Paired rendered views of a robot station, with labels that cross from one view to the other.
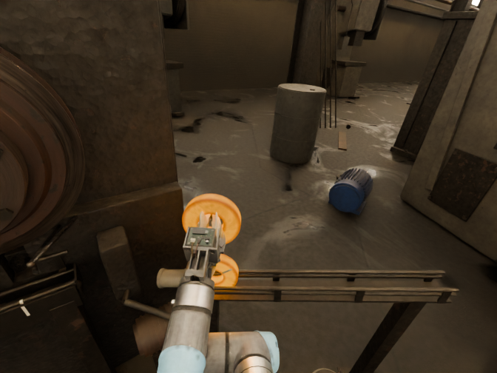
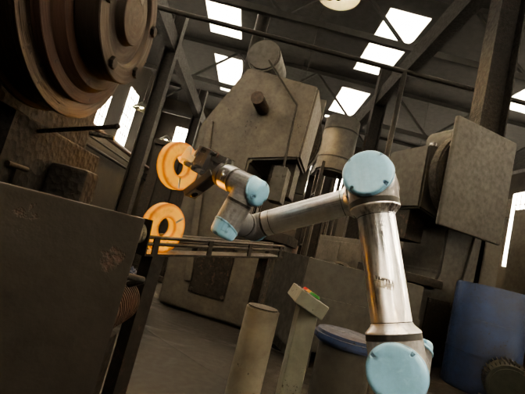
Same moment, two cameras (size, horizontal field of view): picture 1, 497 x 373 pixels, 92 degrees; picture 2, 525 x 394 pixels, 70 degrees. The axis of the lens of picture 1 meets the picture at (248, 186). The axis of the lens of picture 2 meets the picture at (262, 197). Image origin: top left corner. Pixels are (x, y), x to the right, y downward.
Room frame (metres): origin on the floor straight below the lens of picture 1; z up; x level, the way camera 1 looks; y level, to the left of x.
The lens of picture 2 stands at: (-0.42, 0.92, 0.72)
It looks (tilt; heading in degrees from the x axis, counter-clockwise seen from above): 7 degrees up; 305
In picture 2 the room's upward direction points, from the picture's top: 14 degrees clockwise
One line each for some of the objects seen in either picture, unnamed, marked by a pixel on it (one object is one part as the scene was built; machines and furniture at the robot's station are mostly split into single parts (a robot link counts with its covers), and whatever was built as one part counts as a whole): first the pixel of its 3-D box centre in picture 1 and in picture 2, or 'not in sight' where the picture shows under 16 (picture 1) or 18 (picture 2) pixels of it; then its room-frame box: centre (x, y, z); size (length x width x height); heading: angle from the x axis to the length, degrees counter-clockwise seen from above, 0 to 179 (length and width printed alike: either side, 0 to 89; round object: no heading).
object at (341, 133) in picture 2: not in sight; (324, 202); (3.72, -7.83, 2.25); 0.92 x 0.92 x 4.50
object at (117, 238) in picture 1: (120, 263); (60, 213); (0.52, 0.40, 0.68); 0.11 x 0.08 x 0.24; 35
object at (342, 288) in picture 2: not in sight; (333, 307); (0.75, -2.16, 0.39); 1.03 x 0.83 x 0.77; 50
